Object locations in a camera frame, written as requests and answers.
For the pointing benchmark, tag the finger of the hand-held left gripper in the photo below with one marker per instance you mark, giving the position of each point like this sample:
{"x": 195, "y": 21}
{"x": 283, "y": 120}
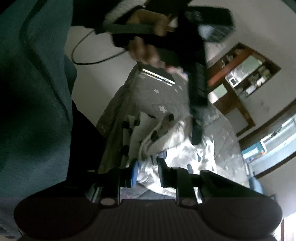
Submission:
{"x": 197, "y": 127}

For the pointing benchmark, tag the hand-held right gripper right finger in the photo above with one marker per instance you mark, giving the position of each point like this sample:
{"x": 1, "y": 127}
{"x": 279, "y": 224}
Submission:
{"x": 162, "y": 176}

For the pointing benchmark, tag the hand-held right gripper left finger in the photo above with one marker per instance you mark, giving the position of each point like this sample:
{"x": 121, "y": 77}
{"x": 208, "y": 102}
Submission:
{"x": 134, "y": 174}

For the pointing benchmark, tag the white polka dot pants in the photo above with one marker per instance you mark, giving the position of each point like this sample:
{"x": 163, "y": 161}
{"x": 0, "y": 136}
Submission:
{"x": 171, "y": 148}

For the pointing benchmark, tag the person's left forearm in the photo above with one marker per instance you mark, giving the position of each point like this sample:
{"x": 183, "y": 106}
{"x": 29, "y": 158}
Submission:
{"x": 108, "y": 11}

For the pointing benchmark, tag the person's left hand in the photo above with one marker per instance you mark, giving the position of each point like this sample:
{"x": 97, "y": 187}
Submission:
{"x": 144, "y": 52}

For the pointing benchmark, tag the dark wooden cabinet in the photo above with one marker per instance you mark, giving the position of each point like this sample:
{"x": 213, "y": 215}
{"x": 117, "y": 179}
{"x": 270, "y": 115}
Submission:
{"x": 240, "y": 76}

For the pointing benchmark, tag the blue and white cabinet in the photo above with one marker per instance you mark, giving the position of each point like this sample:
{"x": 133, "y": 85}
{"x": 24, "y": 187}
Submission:
{"x": 268, "y": 143}

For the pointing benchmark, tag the person's teal jacket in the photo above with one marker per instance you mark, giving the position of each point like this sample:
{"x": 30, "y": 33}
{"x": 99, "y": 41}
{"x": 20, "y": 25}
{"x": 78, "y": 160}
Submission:
{"x": 30, "y": 92}

